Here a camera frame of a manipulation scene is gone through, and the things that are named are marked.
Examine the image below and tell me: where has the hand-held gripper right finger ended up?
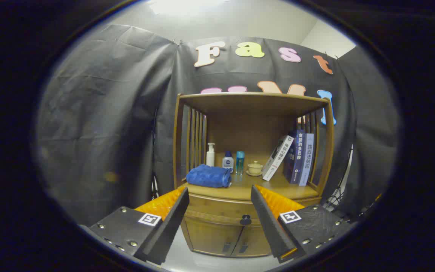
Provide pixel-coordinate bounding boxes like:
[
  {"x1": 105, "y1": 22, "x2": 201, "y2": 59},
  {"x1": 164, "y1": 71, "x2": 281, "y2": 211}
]
[{"x1": 250, "y1": 184, "x2": 358, "y2": 264}]

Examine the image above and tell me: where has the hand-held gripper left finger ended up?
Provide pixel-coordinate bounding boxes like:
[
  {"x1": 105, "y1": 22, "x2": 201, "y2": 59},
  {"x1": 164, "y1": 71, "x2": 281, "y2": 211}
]
[{"x1": 80, "y1": 186, "x2": 190, "y2": 266}]

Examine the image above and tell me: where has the wooden drawer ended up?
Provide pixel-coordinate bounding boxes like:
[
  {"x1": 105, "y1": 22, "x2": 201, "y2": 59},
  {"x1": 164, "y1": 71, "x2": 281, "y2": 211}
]
[{"x1": 182, "y1": 193, "x2": 322, "y2": 227}]

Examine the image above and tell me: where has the wooden countertop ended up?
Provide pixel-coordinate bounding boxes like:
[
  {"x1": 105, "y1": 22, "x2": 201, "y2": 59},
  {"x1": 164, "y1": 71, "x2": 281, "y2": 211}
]
[{"x1": 180, "y1": 153, "x2": 320, "y2": 201}]

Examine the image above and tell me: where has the wooden cabinet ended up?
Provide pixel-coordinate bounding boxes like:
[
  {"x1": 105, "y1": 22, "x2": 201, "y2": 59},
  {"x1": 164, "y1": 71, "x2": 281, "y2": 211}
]
[{"x1": 172, "y1": 92, "x2": 335, "y2": 258}]

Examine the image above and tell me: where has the beige lidded teacup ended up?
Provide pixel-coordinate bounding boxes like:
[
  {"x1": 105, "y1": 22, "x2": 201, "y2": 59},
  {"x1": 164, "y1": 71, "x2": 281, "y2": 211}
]
[{"x1": 246, "y1": 161, "x2": 264, "y2": 177}]

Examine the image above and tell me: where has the blue rolled towel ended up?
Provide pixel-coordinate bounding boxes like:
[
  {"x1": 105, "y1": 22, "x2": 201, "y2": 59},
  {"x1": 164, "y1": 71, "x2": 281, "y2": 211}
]
[{"x1": 186, "y1": 164, "x2": 233, "y2": 189}]

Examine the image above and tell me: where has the white book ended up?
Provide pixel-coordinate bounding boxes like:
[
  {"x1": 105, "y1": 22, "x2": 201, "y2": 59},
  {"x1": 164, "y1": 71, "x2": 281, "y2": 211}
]
[{"x1": 262, "y1": 135, "x2": 294, "y2": 181}]

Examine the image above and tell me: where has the dark blue book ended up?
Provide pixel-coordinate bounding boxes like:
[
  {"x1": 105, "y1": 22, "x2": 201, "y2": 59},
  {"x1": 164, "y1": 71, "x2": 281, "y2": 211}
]
[{"x1": 284, "y1": 130, "x2": 305, "y2": 184}]

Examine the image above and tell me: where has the white lotion bottle blue cap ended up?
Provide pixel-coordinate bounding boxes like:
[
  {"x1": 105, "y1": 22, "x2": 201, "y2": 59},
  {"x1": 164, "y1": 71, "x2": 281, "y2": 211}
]
[{"x1": 222, "y1": 151, "x2": 234, "y2": 173}]

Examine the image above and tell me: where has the pale blue book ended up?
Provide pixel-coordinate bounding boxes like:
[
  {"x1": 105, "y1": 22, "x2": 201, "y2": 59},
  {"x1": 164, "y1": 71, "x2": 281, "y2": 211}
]
[{"x1": 299, "y1": 133, "x2": 315, "y2": 187}]

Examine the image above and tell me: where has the white pump bottle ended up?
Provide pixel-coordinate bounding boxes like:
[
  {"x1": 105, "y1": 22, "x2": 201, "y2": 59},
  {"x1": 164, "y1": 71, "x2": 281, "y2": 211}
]
[{"x1": 206, "y1": 142, "x2": 216, "y2": 167}]

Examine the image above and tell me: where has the black metal stand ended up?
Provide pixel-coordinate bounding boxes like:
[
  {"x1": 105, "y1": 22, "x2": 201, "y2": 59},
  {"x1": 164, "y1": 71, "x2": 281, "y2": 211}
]
[{"x1": 322, "y1": 145, "x2": 355, "y2": 213}]

